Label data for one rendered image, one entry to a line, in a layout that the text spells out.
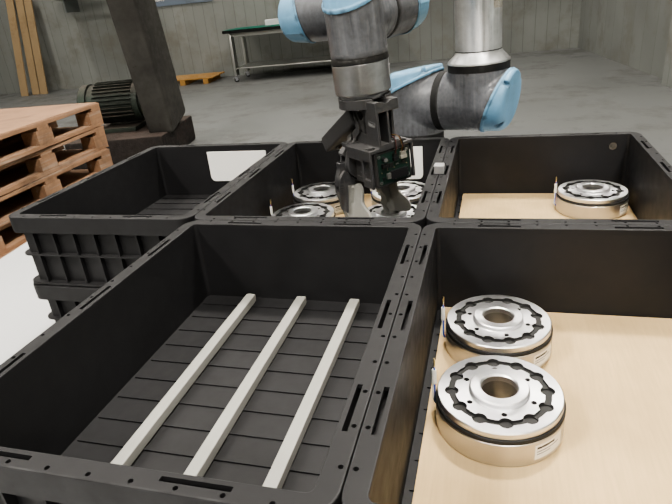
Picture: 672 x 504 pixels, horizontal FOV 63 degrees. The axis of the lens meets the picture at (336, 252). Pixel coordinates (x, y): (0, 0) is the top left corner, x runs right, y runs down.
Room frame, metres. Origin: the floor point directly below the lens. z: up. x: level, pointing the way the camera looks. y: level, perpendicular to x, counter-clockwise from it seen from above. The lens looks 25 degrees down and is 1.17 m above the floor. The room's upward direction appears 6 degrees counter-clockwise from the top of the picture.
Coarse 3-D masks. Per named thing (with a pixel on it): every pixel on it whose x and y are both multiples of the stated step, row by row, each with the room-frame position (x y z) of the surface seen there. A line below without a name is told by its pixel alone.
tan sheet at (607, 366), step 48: (576, 336) 0.47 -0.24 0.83; (624, 336) 0.46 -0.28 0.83; (576, 384) 0.40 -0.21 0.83; (624, 384) 0.39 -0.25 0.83; (432, 432) 0.36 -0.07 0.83; (576, 432) 0.34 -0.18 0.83; (624, 432) 0.34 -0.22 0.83; (432, 480) 0.31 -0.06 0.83; (480, 480) 0.30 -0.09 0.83; (528, 480) 0.30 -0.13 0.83; (576, 480) 0.29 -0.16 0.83; (624, 480) 0.29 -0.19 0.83
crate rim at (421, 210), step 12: (288, 144) 1.03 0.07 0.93; (300, 144) 1.03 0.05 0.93; (312, 144) 1.02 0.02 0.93; (444, 144) 0.91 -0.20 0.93; (276, 156) 0.96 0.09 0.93; (444, 156) 0.85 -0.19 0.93; (264, 168) 0.88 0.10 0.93; (432, 168) 0.78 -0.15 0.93; (240, 180) 0.82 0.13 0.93; (252, 180) 0.83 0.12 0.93; (432, 180) 0.73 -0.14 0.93; (228, 192) 0.77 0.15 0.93; (432, 192) 0.68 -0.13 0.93; (216, 204) 0.72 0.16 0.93; (420, 204) 0.64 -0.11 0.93; (204, 216) 0.67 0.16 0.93; (216, 216) 0.67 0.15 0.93; (228, 216) 0.66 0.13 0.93; (240, 216) 0.66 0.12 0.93; (252, 216) 0.66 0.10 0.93; (264, 216) 0.65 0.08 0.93; (276, 216) 0.65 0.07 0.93; (288, 216) 0.64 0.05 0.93; (300, 216) 0.64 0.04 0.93; (420, 216) 0.60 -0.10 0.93
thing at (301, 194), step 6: (306, 186) 0.97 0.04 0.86; (294, 192) 0.95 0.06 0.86; (300, 192) 0.95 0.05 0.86; (306, 192) 0.94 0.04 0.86; (300, 198) 0.91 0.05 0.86; (306, 198) 0.91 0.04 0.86; (312, 198) 0.90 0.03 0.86; (318, 198) 0.90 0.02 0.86; (324, 198) 0.90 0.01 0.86; (330, 198) 0.89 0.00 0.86; (336, 198) 0.90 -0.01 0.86
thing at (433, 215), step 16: (448, 144) 0.91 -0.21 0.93; (640, 144) 0.80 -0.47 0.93; (448, 160) 0.81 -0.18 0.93; (656, 160) 0.71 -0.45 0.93; (448, 176) 0.74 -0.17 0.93; (432, 208) 0.62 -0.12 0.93; (608, 224) 0.52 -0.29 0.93; (624, 224) 0.52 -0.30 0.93; (640, 224) 0.51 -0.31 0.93; (656, 224) 0.51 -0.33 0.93
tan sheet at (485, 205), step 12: (468, 204) 0.88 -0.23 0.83; (480, 204) 0.88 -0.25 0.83; (492, 204) 0.87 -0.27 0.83; (504, 204) 0.86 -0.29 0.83; (516, 204) 0.86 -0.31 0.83; (528, 204) 0.85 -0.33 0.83; (540, 204) 0.85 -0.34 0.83; (552, 204) 0.84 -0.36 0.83; (468, 216) 0.83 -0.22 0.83; (480, 216) 0.82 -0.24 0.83; (492, 216) 0.82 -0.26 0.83; (504, 216) 0.81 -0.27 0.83; (516, 216) 0.81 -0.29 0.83; (528, 216) 0.80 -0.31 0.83; (540, 216) 0.80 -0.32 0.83; (552, 216) 0.79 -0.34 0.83; (564, 216) 0.79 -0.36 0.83; (624, 216) 0.76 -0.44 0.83
